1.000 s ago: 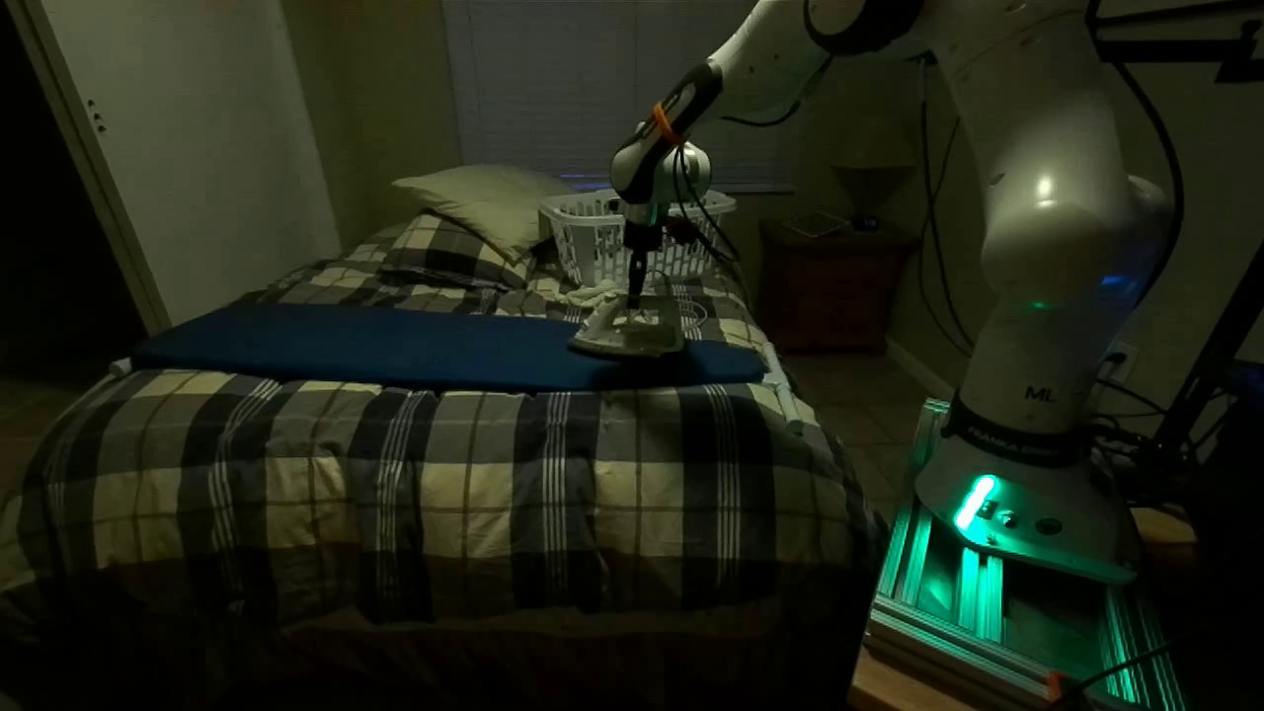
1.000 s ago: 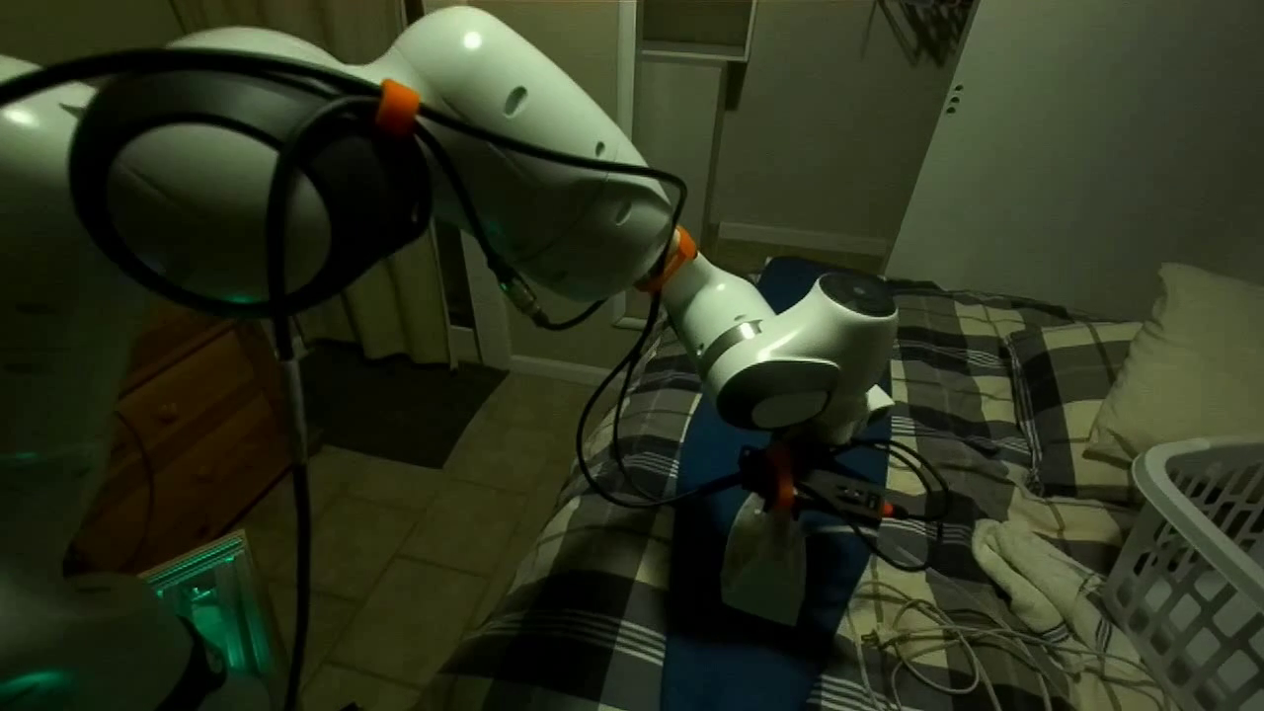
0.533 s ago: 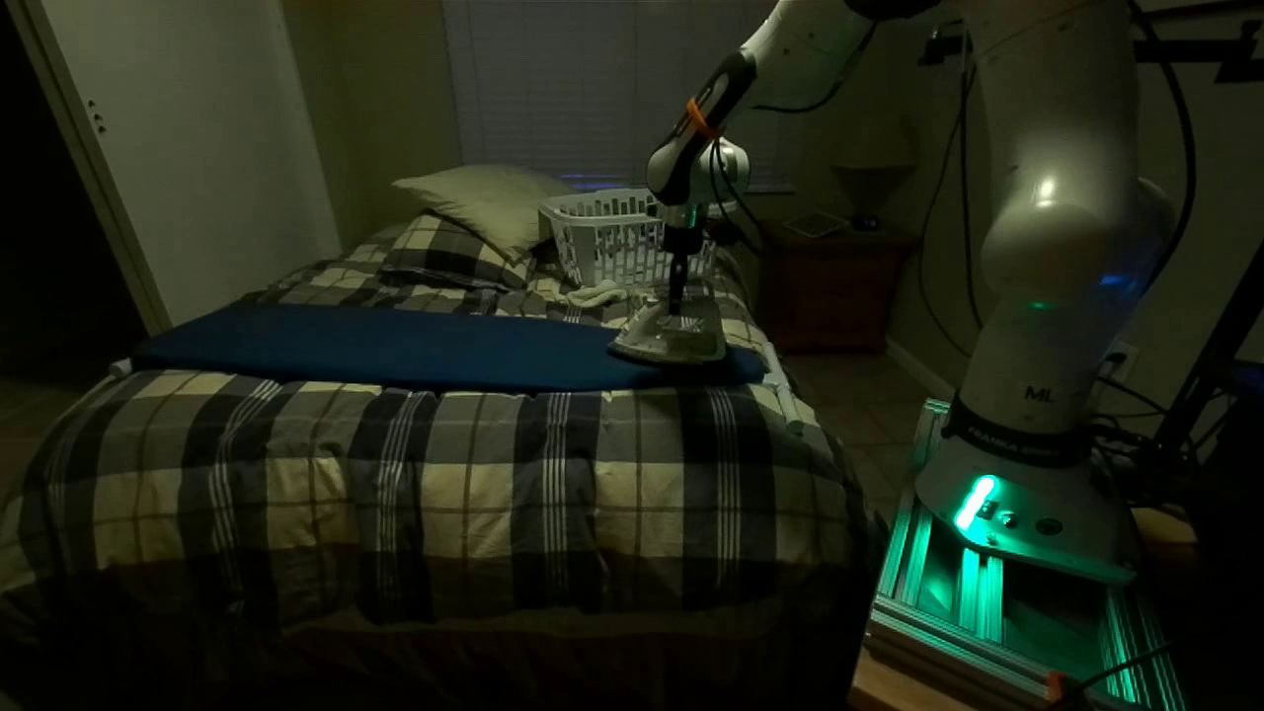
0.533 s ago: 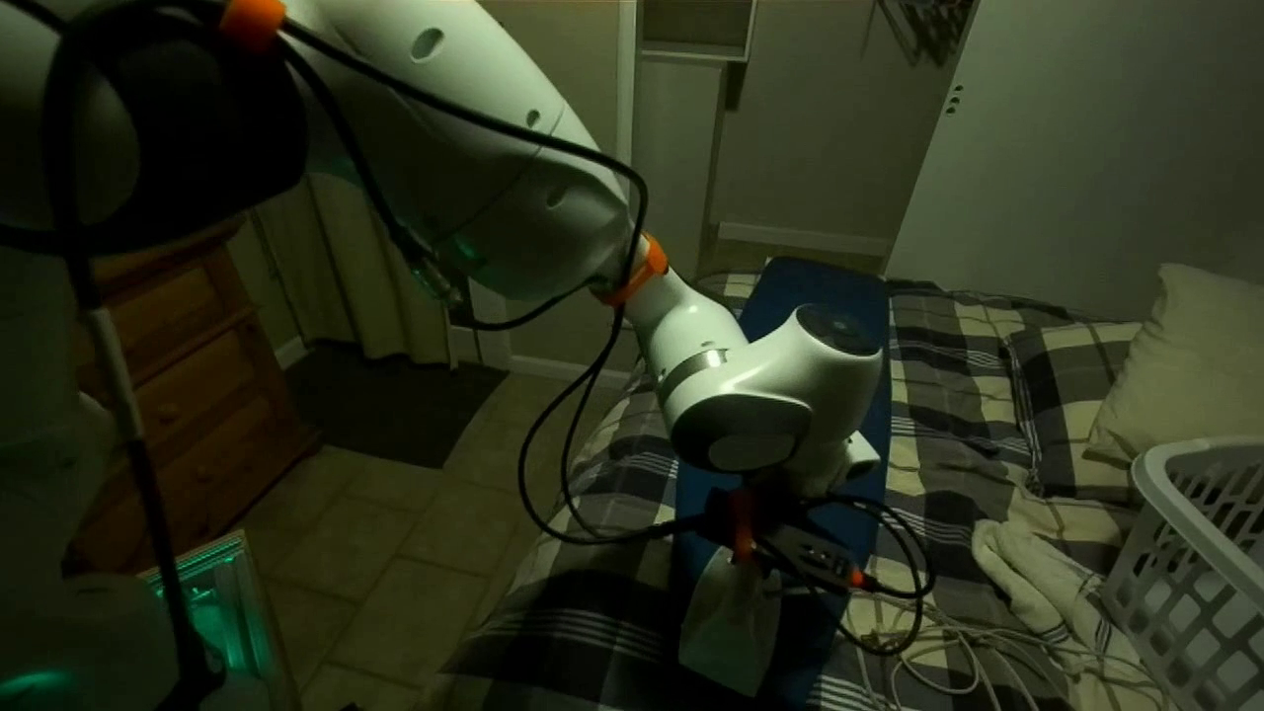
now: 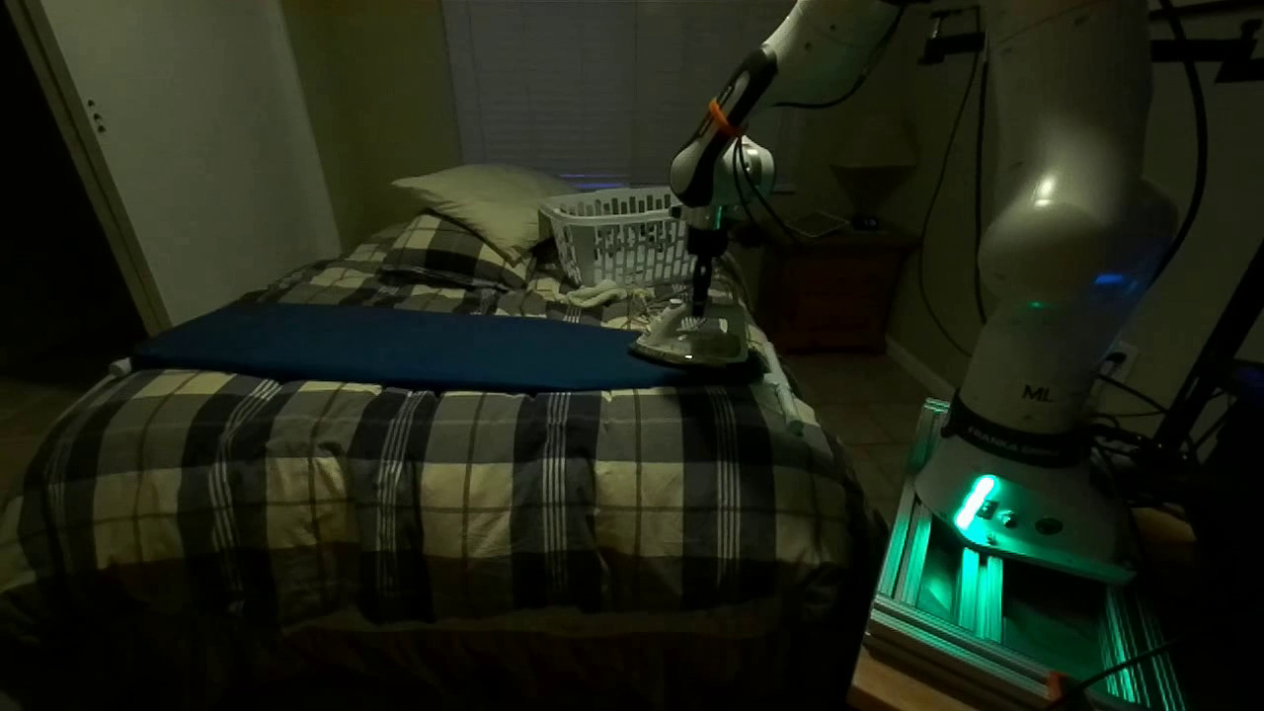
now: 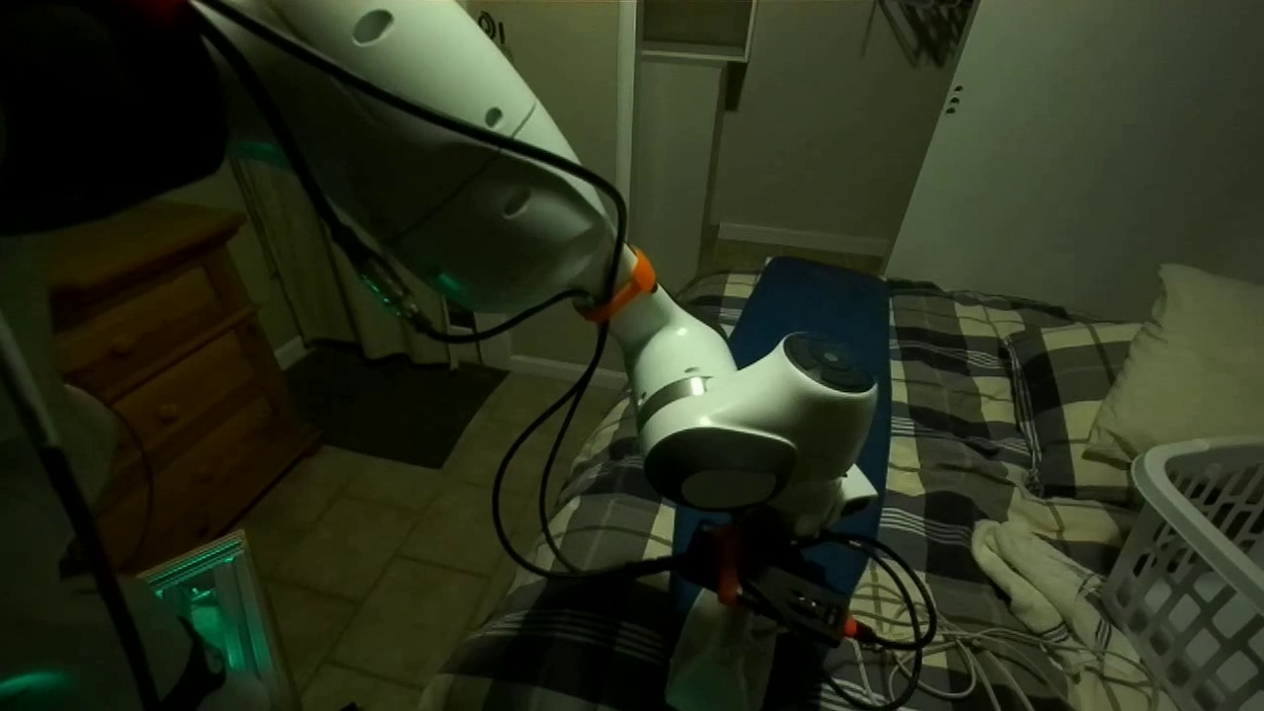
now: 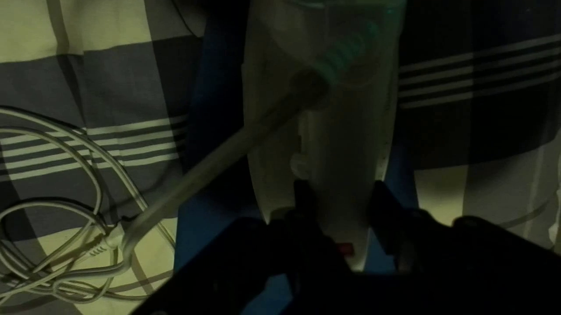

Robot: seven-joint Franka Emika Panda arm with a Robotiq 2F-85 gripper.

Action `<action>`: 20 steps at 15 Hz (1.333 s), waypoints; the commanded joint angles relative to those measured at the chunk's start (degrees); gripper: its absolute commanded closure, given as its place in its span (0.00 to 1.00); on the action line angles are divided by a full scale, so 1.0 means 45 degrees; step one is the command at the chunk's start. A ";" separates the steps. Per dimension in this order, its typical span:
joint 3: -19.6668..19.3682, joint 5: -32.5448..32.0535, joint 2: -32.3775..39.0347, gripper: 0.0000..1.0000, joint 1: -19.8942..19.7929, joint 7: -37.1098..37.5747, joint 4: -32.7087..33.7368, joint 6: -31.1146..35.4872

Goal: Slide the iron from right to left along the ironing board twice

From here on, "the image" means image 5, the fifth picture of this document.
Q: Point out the plaid bed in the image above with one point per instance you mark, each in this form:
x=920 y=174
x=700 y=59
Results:
x=435 y=488

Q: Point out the light wooden platform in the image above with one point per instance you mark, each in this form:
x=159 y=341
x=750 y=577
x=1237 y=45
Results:
x=892 y=687

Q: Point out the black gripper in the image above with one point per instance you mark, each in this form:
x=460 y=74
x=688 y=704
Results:
x=700 y=234

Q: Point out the dark wooden nightstand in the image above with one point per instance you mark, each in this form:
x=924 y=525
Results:
x=830 y=291

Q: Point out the pale clothes iron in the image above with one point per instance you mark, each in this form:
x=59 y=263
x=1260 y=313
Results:
x=699 y=341

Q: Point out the crumpled white cloth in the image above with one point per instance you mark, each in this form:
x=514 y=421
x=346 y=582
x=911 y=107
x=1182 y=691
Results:
x=588 y=292

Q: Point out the beige pillow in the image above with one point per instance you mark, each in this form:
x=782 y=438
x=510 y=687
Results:
x=487 y=204

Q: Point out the white laundry basket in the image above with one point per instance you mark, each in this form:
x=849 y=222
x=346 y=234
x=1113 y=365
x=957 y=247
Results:
x=616 y=238

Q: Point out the white door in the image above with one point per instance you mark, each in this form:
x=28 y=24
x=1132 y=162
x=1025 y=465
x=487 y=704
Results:
x=200 y=142

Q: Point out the small table lamp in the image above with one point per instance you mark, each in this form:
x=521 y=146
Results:
x=872 y=192

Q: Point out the plaid pillow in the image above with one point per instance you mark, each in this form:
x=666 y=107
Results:
x=441 y=251

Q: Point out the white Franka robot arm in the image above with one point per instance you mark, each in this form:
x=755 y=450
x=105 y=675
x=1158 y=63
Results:
x=1070 y=238

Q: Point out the black stand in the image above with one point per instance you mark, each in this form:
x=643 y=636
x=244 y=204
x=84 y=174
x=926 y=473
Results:
x=1219 y=355

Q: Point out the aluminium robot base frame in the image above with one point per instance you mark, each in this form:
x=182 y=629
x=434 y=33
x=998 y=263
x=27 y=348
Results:
x=1001 y=617

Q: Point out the blue ironing board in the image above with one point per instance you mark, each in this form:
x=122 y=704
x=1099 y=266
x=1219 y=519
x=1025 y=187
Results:
x=398 y=344

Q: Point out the window blinds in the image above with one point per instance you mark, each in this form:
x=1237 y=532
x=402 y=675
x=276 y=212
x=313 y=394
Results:
x=577 y=80

